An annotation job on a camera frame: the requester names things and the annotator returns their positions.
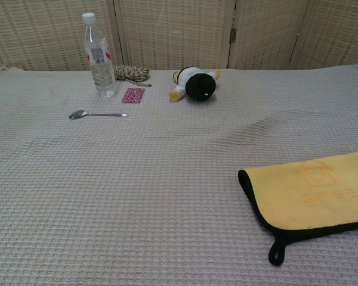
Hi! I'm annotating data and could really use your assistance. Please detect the black and white plush toy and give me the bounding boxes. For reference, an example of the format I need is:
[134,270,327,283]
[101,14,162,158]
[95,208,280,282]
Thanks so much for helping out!
[168,66,221,103]

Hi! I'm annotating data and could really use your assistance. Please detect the woven bamboo folding screen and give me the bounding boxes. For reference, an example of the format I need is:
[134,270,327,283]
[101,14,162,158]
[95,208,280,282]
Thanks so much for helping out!
[0,0,358,72]

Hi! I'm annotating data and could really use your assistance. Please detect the metal spoon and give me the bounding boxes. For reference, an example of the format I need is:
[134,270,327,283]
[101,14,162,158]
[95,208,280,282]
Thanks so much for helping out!
[68,110,128,120]

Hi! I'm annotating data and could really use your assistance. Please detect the coiled beige patterned rope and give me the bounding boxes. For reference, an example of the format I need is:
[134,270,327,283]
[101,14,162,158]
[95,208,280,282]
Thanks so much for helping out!
[112,64,153,88]

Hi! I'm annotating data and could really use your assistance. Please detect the waffle weave tablecloth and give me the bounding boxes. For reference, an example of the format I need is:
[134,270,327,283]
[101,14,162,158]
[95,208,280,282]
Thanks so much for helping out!
[0,63,358,286]

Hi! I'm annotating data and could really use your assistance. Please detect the dark green and yellow towel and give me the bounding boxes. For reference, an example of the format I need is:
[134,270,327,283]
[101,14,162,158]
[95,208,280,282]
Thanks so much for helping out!
[237,150,358,266]

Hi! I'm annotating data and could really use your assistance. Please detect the clear plastic water bottle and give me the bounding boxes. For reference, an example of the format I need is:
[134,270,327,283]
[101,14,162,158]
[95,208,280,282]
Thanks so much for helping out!
[82,12,118,98]

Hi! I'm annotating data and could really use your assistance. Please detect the pink patterned card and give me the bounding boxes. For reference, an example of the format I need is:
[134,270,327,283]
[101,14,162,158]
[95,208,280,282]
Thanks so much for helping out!
[121,87,146,105]

